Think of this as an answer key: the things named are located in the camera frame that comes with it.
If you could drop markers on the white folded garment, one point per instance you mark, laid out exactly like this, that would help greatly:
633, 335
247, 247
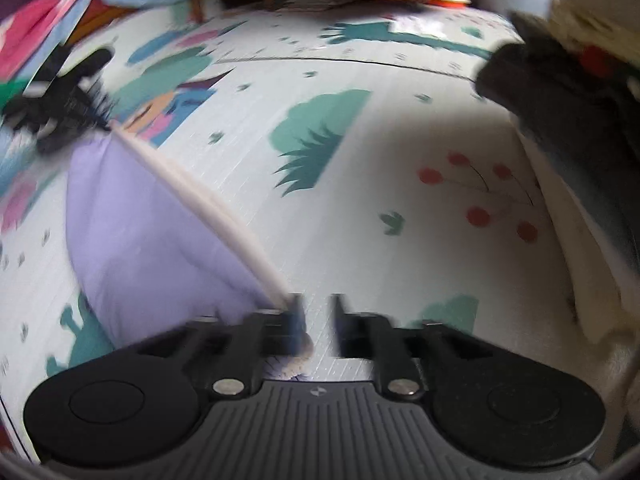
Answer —
595, 305

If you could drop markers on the crumpled white paper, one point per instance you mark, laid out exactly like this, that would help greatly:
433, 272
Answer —
420, 24

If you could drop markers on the purple garment with cream lining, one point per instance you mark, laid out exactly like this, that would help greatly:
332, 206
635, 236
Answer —
140, 240

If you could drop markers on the light blue folded garment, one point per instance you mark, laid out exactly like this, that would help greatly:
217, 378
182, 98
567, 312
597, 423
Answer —
595, 200

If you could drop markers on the orange flat object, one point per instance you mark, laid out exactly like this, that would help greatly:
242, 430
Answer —
447, 1

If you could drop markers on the printed cartoon play mat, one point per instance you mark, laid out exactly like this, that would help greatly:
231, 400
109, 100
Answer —
350, 185

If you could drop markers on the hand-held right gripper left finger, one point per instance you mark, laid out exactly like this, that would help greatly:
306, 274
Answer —
296, 322

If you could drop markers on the pink blue printed blanket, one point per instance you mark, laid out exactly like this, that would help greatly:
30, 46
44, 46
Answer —
55, 5

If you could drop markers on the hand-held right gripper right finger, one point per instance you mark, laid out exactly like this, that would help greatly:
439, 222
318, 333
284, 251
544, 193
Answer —
339, 322

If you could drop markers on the red and black garment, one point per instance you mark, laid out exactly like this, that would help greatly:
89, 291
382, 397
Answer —
595, 60

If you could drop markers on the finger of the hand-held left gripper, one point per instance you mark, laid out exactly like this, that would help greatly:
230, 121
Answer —
90, 64
95, 110

